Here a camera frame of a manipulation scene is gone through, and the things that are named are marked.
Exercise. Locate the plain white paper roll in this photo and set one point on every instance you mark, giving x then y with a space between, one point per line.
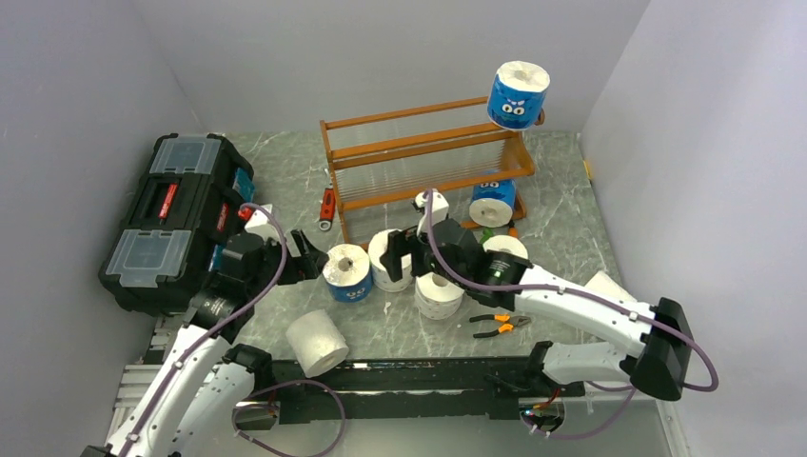
317 343

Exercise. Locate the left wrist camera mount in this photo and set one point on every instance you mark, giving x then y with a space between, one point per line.
256 222

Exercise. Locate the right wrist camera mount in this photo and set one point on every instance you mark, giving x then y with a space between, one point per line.
433 207

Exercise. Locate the orange wooden shelf rack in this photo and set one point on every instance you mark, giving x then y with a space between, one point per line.
379 161

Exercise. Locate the red handled wrench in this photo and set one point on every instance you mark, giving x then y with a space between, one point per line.
327 210

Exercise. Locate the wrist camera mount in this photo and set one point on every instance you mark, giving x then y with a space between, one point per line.
256 222
433 207

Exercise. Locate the black plastic toolbox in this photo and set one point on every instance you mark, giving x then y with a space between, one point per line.
186 206

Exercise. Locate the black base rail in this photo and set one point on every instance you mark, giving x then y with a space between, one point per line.
496 388

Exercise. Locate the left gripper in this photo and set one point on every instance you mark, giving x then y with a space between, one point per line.
308 265

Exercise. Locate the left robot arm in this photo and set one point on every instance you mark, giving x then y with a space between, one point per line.
207 370

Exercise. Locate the white floral paper roll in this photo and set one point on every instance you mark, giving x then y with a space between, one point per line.
376 248
506 244
436 298

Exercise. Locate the blue paper roll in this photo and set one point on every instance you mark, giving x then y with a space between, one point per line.
347 273
517 95
492 203

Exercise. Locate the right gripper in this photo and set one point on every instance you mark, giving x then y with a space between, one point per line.
398 246

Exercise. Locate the white paper roll at edge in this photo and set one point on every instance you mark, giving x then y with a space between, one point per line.
603 284

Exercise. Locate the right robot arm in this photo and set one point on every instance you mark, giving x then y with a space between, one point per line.
647 346

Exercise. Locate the orange handled pliers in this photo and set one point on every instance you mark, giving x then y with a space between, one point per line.
506 323

